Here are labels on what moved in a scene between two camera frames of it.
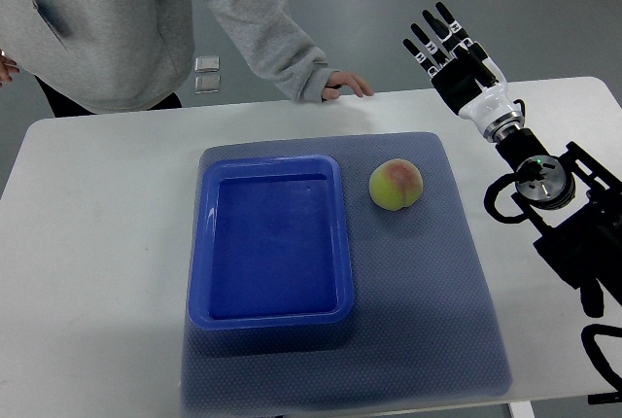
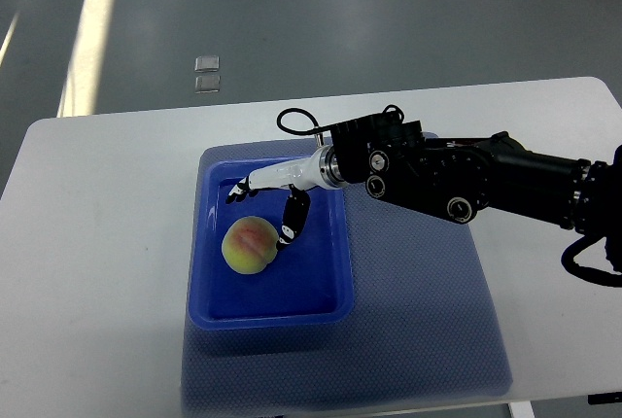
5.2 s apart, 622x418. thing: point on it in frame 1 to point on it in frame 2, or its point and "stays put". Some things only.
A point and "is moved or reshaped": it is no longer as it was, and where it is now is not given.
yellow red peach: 396,184 is moved or reshaped
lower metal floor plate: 204,85 stays put
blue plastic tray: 270,244 stays put
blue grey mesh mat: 421,324 stays put
